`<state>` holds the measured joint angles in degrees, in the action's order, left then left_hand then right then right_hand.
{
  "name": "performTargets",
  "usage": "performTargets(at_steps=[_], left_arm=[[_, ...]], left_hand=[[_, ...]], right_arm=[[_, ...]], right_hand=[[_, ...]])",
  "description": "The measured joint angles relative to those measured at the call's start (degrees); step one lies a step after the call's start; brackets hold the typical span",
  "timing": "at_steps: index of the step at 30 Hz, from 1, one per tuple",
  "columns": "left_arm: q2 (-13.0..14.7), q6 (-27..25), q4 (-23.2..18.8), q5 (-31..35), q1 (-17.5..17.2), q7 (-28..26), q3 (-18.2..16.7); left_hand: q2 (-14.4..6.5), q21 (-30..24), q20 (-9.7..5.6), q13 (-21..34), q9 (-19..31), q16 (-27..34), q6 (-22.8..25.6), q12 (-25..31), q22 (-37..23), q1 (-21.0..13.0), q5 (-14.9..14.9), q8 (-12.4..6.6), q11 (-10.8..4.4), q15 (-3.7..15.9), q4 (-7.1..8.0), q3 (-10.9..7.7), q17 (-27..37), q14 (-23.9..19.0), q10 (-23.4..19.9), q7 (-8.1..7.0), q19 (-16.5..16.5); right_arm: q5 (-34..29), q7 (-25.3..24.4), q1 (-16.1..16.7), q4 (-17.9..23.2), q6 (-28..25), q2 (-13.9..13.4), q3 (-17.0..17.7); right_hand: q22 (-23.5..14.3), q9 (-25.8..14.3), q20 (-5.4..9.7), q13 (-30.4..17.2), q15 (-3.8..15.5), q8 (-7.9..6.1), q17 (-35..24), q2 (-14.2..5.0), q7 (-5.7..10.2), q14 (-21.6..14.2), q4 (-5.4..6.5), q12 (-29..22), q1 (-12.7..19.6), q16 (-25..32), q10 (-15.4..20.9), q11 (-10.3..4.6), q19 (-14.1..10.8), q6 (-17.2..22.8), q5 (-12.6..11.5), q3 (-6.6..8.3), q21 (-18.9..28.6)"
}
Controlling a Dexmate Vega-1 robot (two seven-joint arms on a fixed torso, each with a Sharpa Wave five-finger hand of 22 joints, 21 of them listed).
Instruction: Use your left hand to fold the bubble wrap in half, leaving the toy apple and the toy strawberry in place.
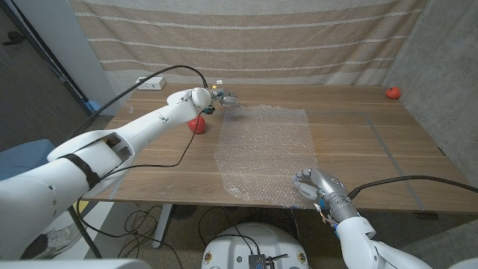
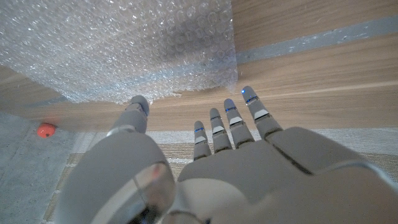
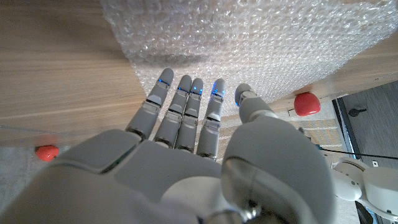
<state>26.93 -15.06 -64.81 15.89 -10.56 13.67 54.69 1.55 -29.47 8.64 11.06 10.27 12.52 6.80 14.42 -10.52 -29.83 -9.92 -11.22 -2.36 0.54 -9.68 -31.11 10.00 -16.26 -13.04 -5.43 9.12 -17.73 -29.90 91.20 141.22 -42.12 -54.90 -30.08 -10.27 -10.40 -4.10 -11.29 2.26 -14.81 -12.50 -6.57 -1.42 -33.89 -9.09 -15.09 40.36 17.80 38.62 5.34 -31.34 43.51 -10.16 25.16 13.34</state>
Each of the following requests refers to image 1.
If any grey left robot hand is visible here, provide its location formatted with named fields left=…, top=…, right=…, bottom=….
left=210, top=87, right=242, bottom=110

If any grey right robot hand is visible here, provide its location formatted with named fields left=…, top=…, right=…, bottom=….
left=292, top=167, right=359, bottom=223

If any clear bubble wrap sheet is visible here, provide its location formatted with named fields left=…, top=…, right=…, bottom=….
left=214, top=104, right=319, bottom=209

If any red toy strawberry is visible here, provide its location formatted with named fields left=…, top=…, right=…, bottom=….
left=187, top=115, right=208, bottom=135

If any beige striped backdrop cloth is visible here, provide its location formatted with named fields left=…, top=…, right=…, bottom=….
left=69, top=0, right=429, bottom=87

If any white power strip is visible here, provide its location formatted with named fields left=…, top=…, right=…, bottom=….
left=134, top=76, right=167, bottom=91

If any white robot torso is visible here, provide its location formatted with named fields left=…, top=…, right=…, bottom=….
left=200, top=222, right=311, bottom=269

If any grey box on torso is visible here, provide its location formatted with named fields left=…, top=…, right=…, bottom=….
left=248, top=253, right=267, bottom=269

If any grey table leg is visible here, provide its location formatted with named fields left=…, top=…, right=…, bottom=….
left=152, top=203, right=175, bottom=250

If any blue chair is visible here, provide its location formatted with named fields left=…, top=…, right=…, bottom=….
left=0, top=138, right=57, bottom=180

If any white sneaker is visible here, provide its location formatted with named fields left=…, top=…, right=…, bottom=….
left=20, top=223, right=83, bottom=261

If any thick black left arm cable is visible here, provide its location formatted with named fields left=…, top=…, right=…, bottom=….
left=65, top=64, right=209, bottom=141

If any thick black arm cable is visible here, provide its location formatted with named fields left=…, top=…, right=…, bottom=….
left=347, top=175, right=478, bottom=200
left=65, top=64, right=209, bottom=141

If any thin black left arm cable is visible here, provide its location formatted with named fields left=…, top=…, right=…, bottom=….
left=74, top=111, right=205, bottom=269

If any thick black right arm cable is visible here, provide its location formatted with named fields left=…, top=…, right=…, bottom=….
left=347, top=175, right=478, bottom=200

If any black torso cable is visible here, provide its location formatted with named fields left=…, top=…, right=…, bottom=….
left=197, top=206, right=262, bottom=256

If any black looped floor cable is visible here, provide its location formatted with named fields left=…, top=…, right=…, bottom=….
left=117, top=205, right=167, bottom=259

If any black door handle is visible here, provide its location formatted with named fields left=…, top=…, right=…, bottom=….
left=2, top=30, right=26, bottom=46

